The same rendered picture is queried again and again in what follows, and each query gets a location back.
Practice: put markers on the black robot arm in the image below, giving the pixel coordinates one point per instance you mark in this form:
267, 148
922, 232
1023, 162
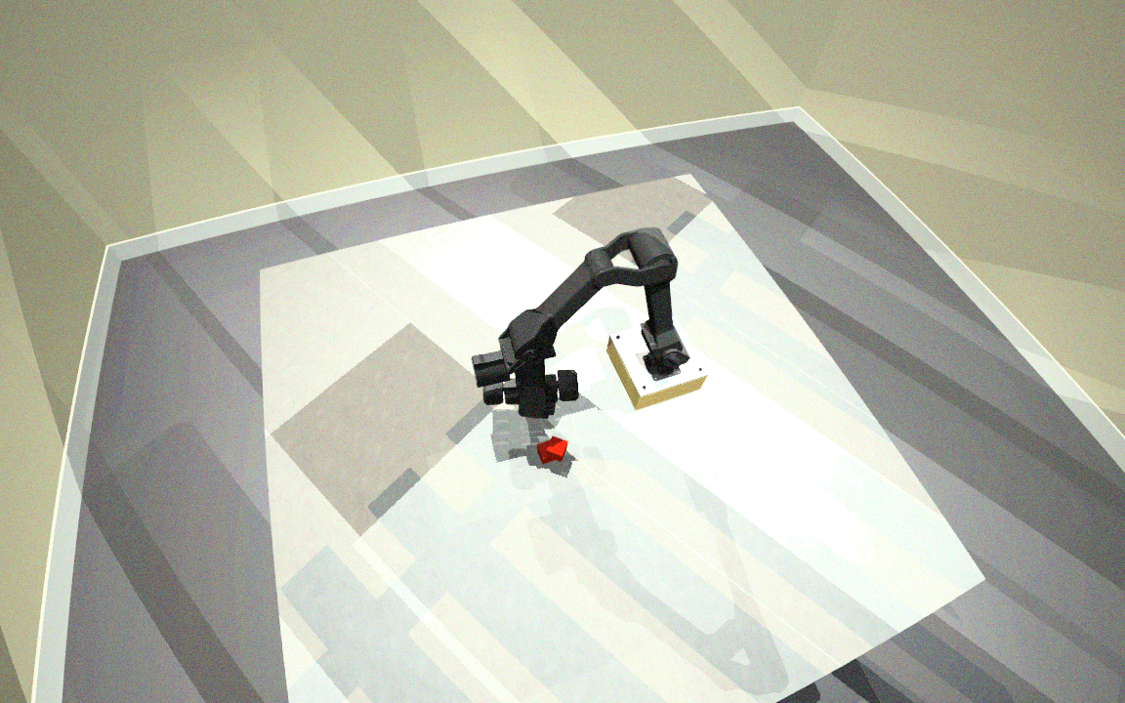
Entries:
528, 340

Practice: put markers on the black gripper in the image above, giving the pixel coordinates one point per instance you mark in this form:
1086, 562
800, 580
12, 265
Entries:
567, 384

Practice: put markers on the red cube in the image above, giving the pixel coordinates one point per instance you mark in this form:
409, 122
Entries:
541, 449
556, 448

